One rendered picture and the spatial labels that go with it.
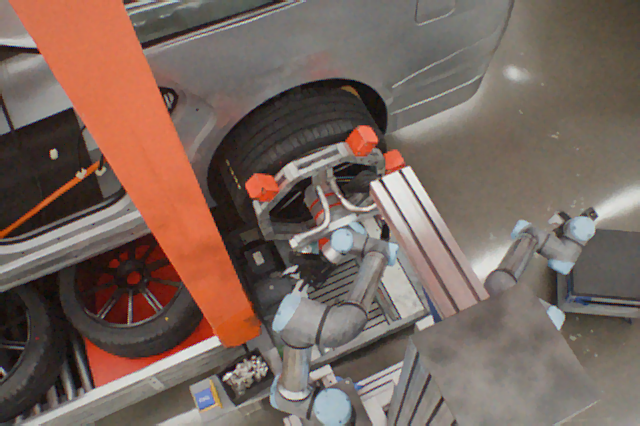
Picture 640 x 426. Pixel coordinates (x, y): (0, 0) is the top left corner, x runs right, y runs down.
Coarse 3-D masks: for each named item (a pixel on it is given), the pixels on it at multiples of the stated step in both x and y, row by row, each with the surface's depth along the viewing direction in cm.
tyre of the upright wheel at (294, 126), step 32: (288, 96) 250; (320, 96) 253; (352, 96) 264; (256, 128) 248; (288, 128) 244; (320, 128) 243; (352, 128) 248; (224, 160) 262; (256, 160) 246; (288, 160) 246; (256, 224) 277
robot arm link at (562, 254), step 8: (552, 240) 213; (560, 240) 213; (568, 240) 211; (544, 248) 213; (552, 248) 212; (560, 248) 211; (568, 248) 210; (576, 248) 210; (544, 256) 215; (552, 256) 212; (560, 256) 211; (568, 256) 210; (576, 256) 211; (552, 264) 212; (560, 264) 211; (568, 264) 211; (560, 272) 212
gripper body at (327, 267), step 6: (318, 252) 230; (324, 258) 229; (324, 264) 232; (330, 264) 230; (300, 270) 233; (306, 270) 230; (312, 270) 230; (318, 270) 232; (324, 270) 233; (330, 270) 233; (300, 276) 231; (312, 276) 232; (318, 276) 231; (324, 276) 234; (312, 282) 233
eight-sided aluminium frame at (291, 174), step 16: (336, 144) 246; (304, 160) 244; (336, 160) 244; (352, 160) 249; (368, 160) 255; (384, 160) 260; (288, 176) 242; (304, 176) 244; (256, 208) 253; (272, 224) 275; (288, 224) 282; (304, 224) 288
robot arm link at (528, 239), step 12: (516, 228) 215; (528, 228) 215; (516, 240) 209; (528, 240) 208; (540, 240) 213; (516, 252) 201; (528, 252) 204; (540, 252) 214; (504, 264) 196; (516, 264) 196; (492, 276) 189; (504, 276) 188; (516, 276) 193; (492, 288) 186; (504, 288) 183
